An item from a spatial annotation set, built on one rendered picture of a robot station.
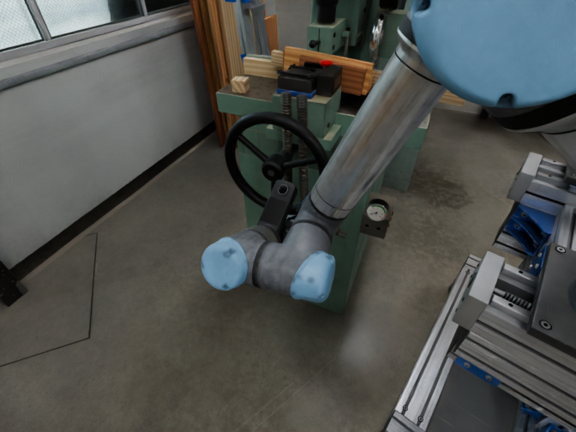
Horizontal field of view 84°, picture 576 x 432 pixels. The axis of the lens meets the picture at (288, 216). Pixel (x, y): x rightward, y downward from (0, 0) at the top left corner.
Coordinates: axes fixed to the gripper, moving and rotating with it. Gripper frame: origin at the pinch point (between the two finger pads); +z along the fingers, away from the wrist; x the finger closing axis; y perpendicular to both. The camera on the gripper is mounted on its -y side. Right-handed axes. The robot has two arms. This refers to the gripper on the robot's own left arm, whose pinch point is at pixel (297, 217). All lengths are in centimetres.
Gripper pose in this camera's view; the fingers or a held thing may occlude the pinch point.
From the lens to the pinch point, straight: 78.8
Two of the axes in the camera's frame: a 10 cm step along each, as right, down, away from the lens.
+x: 9.2, 2.6, -2.9
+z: 3.4, -1.5, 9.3
